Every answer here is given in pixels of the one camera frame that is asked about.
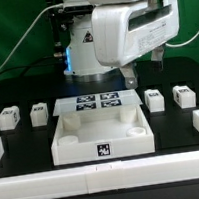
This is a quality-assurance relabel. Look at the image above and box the white cable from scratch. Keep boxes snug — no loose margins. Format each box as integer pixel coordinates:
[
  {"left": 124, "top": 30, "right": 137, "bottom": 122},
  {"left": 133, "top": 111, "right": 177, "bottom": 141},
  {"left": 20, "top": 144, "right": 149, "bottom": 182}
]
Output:
[
  {"left": 163, "top": 24, "right": 199, "bottom": 50},
  {"left": 0, "top": 3, "right": 73, "bottom": 87}
]

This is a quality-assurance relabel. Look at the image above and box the white front obstacle rail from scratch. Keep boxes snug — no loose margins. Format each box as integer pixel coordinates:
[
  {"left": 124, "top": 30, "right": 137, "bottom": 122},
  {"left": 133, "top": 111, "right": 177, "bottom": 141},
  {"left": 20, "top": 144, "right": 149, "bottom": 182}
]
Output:
[{"left": 0, "top": 151, "right": 199, "bottom": 199}]

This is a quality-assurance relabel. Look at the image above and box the white marker base plate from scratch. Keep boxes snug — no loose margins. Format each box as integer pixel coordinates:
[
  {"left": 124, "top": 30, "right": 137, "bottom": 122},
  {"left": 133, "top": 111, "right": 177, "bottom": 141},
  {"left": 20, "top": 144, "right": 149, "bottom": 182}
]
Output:
[{"left": 53, "top": 89, "right": 142, "bottom": 116}]

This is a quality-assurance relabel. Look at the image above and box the white cable right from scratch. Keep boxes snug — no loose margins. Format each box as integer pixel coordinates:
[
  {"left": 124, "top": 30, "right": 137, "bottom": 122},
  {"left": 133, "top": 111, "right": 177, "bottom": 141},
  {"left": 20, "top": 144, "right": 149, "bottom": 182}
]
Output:
[{"left": 163, "top": 24, "right": 199, "bottom": 50}]

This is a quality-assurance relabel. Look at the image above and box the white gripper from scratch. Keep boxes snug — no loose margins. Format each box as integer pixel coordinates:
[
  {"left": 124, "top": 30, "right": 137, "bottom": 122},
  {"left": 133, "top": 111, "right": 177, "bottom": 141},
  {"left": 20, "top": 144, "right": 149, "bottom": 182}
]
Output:
[{"left": 91, "top": 0, "right": 179, "bottom": 90}]

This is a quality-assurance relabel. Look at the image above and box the white cable left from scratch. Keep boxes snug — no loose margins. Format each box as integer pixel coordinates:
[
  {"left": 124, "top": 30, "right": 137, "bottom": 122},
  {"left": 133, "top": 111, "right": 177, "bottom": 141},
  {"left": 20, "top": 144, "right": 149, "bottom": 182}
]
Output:
[{"left": 0, "top": 3, "right": 73, "bottom": 87}]

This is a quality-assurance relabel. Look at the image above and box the white square tabletop part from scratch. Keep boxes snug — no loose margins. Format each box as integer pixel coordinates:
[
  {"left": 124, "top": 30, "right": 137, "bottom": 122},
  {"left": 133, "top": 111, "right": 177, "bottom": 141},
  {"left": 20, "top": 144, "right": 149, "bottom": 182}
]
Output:
[{"left": 51, "top": 104, "right": 155, "bottom": 165}]

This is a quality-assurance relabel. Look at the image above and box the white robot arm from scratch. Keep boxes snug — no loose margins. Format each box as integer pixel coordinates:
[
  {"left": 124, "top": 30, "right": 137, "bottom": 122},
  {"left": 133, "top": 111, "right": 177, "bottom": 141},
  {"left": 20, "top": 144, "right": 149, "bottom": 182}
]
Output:
[{"left": 59, "top": 0, "right": 179, "bottom": 89}]

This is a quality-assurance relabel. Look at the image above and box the black camera stand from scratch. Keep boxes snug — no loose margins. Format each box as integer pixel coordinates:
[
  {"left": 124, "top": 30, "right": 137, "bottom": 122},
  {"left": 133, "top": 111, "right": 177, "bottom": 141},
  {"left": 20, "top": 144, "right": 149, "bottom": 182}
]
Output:
[{"left": 45, "top": 0, "right": 70, "bottom": 65}]

